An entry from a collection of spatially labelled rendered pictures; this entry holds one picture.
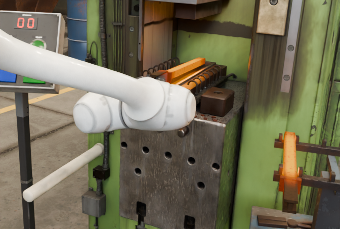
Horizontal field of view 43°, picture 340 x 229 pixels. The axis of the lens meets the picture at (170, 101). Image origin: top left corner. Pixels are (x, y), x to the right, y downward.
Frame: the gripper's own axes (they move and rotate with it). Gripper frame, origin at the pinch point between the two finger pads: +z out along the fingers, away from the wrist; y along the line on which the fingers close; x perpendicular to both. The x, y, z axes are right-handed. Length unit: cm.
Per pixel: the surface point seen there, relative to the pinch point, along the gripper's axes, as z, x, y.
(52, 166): 97, -105, -123
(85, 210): 17, -70, -41
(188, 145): 3.3, -22.2, 10.4
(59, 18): 6.2, 14.3, -42.5
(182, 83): 14.3, -4.7, 2.7
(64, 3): 663, -68, -536
